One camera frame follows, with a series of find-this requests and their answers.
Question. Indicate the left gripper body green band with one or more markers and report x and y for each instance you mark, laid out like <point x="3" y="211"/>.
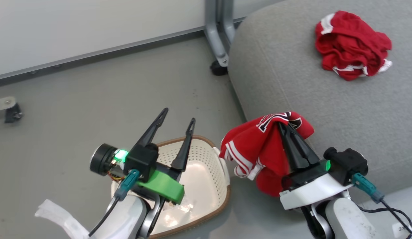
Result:
<point x="152" y="176"/>

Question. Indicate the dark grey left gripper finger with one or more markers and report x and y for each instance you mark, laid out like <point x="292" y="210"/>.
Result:
<point x="185" y="149"/>
<point x="152" y="129"/>

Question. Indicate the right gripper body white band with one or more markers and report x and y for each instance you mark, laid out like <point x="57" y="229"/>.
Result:
<point x="312" y="189"/>

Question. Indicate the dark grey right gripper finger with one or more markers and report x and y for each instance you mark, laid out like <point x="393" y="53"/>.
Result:
<point x="305" y="151"/>
<point x="288" y="152"/>

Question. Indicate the red jersey with black lettering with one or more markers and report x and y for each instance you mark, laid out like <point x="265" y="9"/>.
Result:
<point x="249" y="146"/>

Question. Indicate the red garment with white trim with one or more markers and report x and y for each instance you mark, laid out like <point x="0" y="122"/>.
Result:
<point x="352" y="46"/>

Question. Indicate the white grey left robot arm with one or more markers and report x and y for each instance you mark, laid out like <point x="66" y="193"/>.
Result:
<point x="126" y="219"/>

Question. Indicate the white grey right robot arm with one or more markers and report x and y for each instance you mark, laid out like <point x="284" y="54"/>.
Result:
<point x="345" y="219"/>

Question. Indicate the grey fabric sofa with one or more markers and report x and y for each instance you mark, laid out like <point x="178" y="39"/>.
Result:
<point x="325" y="109"/>

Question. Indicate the cream perforated laundry basket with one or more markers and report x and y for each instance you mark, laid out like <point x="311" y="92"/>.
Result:
<point x="206" y="179"/>

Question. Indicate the black caster wheel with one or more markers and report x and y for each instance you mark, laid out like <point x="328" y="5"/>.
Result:
<point x="219" y="68"/>

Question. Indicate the white label tag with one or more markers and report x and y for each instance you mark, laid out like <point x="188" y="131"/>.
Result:
<point x="401" y="229"/>

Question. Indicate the white crumpled wrap strip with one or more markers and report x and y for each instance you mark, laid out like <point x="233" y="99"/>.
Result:
<point x="61" y="219"/>

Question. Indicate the grey metal partition foot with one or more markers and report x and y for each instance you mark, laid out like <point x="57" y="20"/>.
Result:
<point x="1" y="103"/>
<point x="216" y="36"/>

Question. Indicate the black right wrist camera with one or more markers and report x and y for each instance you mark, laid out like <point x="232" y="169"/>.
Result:
<point x="347" y="164"/>

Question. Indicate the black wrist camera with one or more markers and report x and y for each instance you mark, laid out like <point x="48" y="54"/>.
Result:
<point x="347" y="164"/>
<point x="101" y="160"/>

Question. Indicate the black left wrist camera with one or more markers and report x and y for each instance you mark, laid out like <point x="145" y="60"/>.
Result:
<point x="101" y="160"/>

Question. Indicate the small caster bracket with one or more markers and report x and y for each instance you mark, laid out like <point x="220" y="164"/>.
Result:
<point x="13" y="116"/>

